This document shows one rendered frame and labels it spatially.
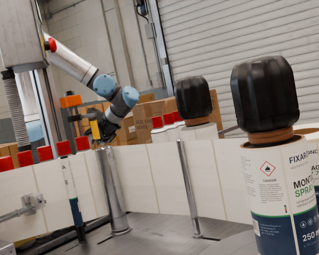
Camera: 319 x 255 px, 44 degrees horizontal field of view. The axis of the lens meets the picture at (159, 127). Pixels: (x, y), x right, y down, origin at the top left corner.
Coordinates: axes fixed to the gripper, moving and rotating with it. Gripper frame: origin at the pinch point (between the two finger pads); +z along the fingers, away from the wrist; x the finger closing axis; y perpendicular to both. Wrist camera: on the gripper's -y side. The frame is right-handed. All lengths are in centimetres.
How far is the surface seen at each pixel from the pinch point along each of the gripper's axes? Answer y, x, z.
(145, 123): 7.5, 16.1, -20.0
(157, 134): 28, -21, -48
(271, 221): 65, -68, -89
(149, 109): 5.4, 14.4, -27.3
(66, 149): 25, -52, -46
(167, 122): 26, -15, -50
